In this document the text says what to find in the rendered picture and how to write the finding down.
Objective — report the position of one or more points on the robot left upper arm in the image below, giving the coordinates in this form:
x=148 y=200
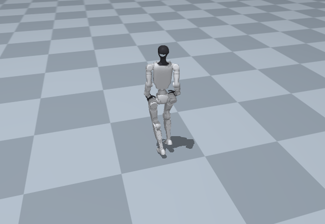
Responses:
x=149 y=68

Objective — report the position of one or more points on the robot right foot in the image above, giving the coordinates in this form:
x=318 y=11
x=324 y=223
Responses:
x=169 y=142

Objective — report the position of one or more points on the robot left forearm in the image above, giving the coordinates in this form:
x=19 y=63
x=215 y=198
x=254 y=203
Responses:
x=147 y=91

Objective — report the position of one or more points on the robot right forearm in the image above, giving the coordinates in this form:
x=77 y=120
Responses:
x=177 y=90

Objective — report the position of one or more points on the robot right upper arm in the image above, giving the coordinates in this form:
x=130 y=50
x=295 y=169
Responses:
x=176 y=75

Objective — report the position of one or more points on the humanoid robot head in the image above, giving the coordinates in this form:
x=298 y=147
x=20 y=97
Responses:
x=163 y=50

